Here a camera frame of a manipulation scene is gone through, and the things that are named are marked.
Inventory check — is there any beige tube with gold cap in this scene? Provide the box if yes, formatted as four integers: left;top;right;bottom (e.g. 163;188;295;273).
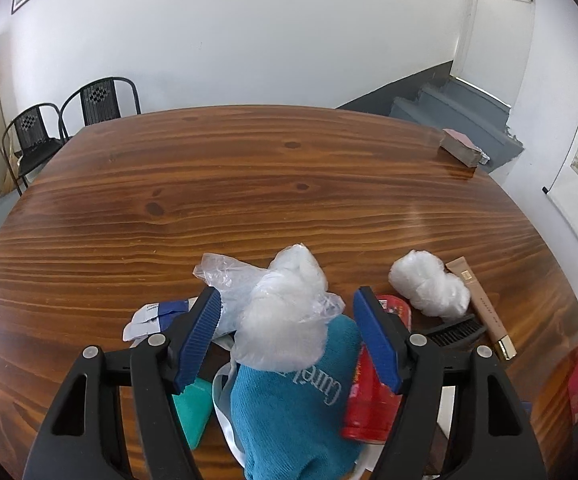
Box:
445;256;517;360

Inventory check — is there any white cotton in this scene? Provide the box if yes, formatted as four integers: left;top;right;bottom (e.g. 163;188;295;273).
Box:
389;250;471;318
192;243;346;372

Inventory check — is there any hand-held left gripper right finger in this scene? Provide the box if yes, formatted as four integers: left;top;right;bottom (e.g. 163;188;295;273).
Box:
353;286;552;480

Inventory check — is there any white plastic strap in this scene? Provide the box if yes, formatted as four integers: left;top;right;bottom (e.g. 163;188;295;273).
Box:
211;360;250;466

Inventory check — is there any teal knitted cloth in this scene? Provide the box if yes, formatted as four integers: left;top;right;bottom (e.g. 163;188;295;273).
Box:
229;314;370;480

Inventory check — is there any white door frame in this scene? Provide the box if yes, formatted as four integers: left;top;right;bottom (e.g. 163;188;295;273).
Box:
456;0;534;91

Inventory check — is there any taped bundle of sachets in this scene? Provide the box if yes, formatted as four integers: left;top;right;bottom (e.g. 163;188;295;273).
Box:
122;299;205;343

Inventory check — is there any grey staircase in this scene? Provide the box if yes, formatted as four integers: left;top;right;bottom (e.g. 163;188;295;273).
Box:
336;60;524;173

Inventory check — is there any light teal carton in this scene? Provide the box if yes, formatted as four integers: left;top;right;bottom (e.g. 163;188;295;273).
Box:
171;377;215;450

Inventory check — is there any red spray can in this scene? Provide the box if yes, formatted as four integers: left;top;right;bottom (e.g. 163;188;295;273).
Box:
340;295;412;442

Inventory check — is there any black metal chair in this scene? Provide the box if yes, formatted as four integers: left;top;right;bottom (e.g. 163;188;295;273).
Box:
2;103;67;196
60;76;141;141

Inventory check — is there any black folding hairbrush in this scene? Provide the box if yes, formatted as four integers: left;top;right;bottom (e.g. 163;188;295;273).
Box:
421;312;488;348

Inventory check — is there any wooden desktop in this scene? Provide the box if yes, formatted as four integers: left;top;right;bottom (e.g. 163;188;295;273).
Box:
0;105;578;480

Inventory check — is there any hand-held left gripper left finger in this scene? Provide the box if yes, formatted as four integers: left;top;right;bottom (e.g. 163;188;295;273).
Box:
24;286;222;480

